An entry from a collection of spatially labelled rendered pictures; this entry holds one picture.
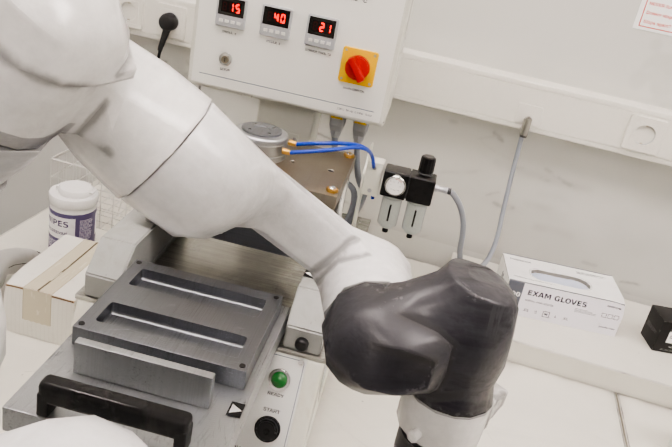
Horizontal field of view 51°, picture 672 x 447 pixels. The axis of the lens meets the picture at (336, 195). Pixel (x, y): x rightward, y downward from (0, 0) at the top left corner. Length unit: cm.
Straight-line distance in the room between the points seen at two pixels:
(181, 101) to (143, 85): 3
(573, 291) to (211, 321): 80
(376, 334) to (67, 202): 84
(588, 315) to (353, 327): 88
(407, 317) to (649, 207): 102
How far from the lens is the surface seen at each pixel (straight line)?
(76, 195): 136
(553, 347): 138
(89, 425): 29
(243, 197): 58
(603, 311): 146
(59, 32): 45
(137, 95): 55
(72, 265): 125
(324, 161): 105
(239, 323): 85
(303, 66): 112
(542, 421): 127
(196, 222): 57
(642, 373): 142
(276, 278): 108
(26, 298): 120
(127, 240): 99
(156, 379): 77
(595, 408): 135
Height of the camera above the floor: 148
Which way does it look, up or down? 23 degrees down
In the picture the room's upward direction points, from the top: 11 degrees clockwise
